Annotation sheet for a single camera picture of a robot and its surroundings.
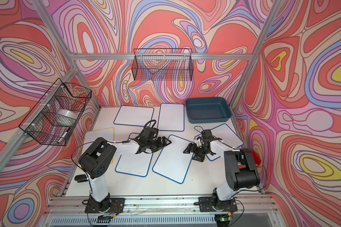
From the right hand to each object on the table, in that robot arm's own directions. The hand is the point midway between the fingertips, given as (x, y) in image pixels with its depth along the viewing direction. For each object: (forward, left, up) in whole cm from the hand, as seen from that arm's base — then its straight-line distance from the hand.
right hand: (188, 158), depth 89 cm
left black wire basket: (+10, +72, +30) cm, 78 cm away
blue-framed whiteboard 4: (-3, +10, -2) cm, 11 cm away
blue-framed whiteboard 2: (+35, +10, 0) cm, 37 cm away
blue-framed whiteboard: (+40, +41, -2) cm, 58 cm away
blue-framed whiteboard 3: (-2, +33, -4) cm, 33 cm away
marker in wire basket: (+4, +66, +25) cm, 70 cm away
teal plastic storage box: (+42, -16, 0) cm, 45 cm away
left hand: (+8, +12, +3) cm, 14 cm away
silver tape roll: (+9, +63, +33) cm, 71 cm away
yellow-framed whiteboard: (+21, +71, -3) cm, 74 cm away
